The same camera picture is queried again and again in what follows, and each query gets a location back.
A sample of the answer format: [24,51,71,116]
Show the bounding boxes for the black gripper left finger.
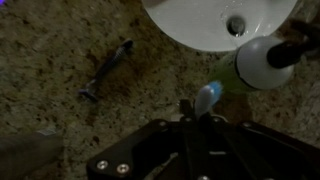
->
[86,98,202,180]

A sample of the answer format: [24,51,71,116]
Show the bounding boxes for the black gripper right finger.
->
[199,114,320,180]

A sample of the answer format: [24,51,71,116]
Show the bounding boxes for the green soap pump bottle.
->
[208,19,320,96]

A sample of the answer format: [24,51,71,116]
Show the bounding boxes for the dark disposable razor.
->
[77,38,135,104]

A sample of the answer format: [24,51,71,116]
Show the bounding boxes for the small clear bottle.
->
[0,129,65,180]

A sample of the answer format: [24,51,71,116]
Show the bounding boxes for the metal sink drain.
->
[225,14,247,38]

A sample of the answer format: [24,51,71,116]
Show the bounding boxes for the white oval sink basin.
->
[141,0,299,53]

